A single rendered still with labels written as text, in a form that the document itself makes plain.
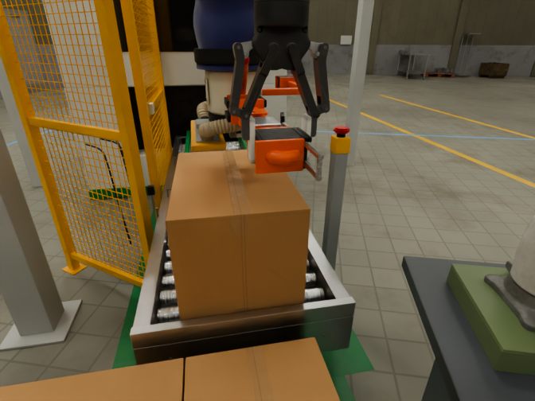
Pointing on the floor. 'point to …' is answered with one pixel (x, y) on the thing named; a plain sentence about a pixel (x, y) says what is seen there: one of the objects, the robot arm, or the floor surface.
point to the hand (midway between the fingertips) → (279, 143)
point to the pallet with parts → (441, 72)
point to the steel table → (413, 63)
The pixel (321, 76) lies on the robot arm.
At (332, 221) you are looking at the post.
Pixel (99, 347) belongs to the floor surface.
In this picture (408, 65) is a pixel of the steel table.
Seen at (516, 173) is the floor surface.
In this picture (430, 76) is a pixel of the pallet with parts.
